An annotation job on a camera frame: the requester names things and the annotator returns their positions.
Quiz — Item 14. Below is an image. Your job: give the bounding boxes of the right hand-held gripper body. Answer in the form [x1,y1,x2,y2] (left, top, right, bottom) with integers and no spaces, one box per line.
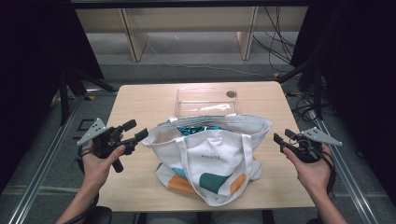
[290,126,344,164]

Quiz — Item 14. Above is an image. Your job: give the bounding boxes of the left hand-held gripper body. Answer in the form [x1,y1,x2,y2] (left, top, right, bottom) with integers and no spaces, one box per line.
[77,117,138,174]

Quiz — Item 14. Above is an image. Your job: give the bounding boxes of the blue chips bag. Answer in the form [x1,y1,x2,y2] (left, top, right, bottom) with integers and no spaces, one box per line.
[177,124,219,137]

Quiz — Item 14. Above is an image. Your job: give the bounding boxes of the white tote bag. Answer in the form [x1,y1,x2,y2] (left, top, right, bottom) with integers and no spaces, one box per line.
[141,114,273,207]

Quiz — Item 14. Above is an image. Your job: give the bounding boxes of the clear plastic tray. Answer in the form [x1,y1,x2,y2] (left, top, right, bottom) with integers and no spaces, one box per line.
[174,87,241,119]

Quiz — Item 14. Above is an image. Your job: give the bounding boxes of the person's left hand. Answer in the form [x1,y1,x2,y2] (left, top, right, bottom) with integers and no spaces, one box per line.
[81,144,126,189]

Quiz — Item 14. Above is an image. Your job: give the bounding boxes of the person's right hand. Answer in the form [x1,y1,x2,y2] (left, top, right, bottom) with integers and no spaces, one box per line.
[282,143,334,196]

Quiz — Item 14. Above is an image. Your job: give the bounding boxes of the black metal stand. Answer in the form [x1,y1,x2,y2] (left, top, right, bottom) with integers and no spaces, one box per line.
[58,66,119,125]
[276,59,325,121]

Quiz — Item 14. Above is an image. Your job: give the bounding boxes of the black chair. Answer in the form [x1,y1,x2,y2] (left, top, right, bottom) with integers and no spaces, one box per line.
[83,206,113,224]

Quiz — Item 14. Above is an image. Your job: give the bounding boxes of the black curtain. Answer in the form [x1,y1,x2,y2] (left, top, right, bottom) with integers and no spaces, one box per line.
[0,0,105,194]
[290,0,396,204]

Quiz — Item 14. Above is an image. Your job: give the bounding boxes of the beige wooden bench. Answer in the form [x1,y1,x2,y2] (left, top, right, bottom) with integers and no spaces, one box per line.
[75,6,309,63]

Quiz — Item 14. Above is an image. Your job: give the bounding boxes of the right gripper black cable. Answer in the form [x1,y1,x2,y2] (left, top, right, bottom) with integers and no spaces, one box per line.
[320,148,338,196]

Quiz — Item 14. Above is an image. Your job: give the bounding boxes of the aluminium floor rail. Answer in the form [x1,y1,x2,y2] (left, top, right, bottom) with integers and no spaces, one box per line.
[313,118,381,224]
[7,96,86,224]

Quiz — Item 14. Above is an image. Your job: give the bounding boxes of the black floor cables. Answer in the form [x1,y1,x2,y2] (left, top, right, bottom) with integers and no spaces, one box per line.
[252,6,318,123]

